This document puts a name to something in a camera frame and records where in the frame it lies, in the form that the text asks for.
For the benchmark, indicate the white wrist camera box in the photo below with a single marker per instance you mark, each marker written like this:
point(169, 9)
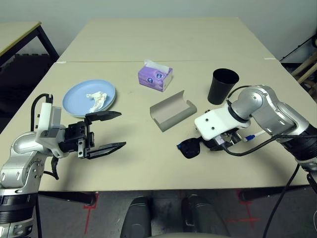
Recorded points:
point(48, 119)
point(218, 121)

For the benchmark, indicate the white tissue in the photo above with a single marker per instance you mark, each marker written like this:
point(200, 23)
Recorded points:
point(97, 98)

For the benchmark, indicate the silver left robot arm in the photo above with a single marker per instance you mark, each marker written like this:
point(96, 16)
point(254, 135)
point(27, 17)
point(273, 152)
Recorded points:
point(19, 163)

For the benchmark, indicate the wooden chair frame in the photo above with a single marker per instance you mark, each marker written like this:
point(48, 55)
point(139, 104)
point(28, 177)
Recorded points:
point(307, 72)

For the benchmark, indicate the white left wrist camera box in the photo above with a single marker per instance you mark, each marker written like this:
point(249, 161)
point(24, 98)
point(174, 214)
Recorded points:
point(48, 119)

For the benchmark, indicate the black foam floor mat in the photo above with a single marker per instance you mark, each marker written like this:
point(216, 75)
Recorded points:
point(22, 79)

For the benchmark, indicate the black tripod rod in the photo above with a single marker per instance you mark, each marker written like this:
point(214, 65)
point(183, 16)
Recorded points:
point(297, 48)

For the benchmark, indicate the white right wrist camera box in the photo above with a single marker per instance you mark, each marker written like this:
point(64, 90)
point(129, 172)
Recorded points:
point(218, 121)

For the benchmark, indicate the grey robot leg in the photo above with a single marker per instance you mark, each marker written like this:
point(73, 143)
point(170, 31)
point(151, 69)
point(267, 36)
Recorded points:
point(137, 218)
point(201, 218)

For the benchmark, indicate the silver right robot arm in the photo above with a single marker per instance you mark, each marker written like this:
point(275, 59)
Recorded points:
point(272, 111)

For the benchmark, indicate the white marker blue cap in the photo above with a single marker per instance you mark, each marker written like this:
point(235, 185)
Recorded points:
point(251, 137)

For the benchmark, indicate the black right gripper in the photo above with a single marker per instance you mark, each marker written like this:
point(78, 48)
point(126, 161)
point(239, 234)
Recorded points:
point(220, 143)

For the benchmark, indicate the purple tissue pack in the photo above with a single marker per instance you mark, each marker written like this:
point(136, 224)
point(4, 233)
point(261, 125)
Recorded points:
point(152, 77)

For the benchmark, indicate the grey robot left leg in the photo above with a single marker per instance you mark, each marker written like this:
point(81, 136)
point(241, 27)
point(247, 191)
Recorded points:
point(137, 218)

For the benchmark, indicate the black sunglasses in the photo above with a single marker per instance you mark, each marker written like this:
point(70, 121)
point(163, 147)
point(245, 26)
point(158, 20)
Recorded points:
point(189, 148)

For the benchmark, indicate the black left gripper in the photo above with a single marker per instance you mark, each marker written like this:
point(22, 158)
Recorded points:
point(76, 138)

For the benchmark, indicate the grey robot right leg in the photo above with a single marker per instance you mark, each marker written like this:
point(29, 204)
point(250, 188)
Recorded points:
point(201, 218)

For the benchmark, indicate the blue plastic plate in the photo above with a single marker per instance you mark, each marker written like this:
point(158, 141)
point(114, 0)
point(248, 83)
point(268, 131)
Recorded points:
point(76, 98)

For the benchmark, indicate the grey glasses case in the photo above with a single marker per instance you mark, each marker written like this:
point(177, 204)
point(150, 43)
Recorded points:
point(171, 112)

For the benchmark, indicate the black plastic cup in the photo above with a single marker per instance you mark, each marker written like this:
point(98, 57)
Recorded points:
point(221, 89)

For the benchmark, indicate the side table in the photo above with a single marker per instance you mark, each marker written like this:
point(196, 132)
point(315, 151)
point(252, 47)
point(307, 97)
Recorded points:
point(15, 33)

